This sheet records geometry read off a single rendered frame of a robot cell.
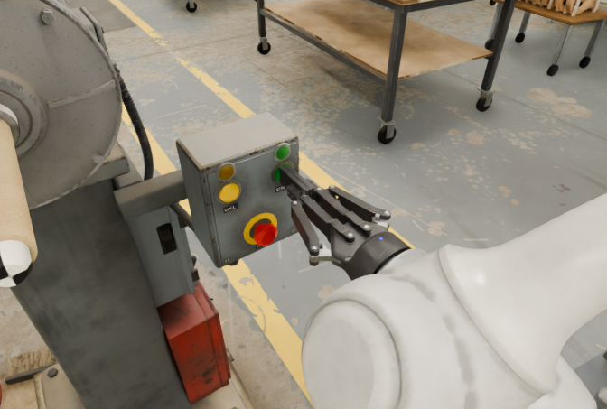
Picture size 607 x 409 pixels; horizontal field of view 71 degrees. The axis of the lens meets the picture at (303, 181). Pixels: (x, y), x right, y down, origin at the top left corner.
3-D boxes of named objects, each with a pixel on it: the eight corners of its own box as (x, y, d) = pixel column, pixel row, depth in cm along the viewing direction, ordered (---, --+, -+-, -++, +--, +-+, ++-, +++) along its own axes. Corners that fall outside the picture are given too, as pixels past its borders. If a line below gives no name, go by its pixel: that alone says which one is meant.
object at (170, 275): (137, 267, 103) (59, 43, 70) (179, 250, 107) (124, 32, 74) (157, 311, 93) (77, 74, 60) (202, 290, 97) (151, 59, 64)
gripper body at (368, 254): (361, 313, 49) (315, 263, 55) (415, 281, 52) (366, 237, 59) (368, 269, 44) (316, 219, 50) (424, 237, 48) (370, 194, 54)
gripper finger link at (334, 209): (364, 232, 51) (373, 227, 52) (313, 184, 59) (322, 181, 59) (361, 255, 53) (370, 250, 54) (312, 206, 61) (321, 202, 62)
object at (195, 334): (160, 335, 127) (130, 250, 105) (199, 316, 133) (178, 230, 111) (191, 407, 111) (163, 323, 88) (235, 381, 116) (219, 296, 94)
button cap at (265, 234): (247, 237, 69) (245, 219, 67) (268, 228, 71) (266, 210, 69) (258, 252, 67) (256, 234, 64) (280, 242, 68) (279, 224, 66)
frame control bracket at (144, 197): (118, 209, 68) (111, 190, 66) (226, 171, 76) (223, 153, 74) (125, 223, 65) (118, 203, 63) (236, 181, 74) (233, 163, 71)
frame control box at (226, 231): (147, 225, 85) (112, 109, 70) (242, 189, 95) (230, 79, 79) (193, 311, 69) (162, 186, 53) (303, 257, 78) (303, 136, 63)
